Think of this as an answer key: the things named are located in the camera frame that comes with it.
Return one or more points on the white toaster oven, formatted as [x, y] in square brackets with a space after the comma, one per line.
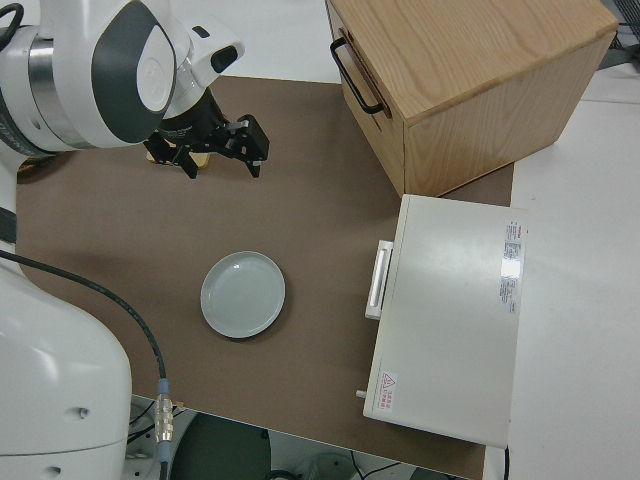
[450, 325]

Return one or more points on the small wooden block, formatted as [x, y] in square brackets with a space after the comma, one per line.
[202, 160]

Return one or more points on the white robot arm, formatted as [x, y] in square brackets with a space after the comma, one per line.
[75, 50]

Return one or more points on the brown table mat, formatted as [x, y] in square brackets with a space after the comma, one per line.
[300, 225]

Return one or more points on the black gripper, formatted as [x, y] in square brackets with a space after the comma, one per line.
[200, 130]

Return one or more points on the gray ceramic plate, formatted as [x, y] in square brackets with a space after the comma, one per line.
[242, 295]

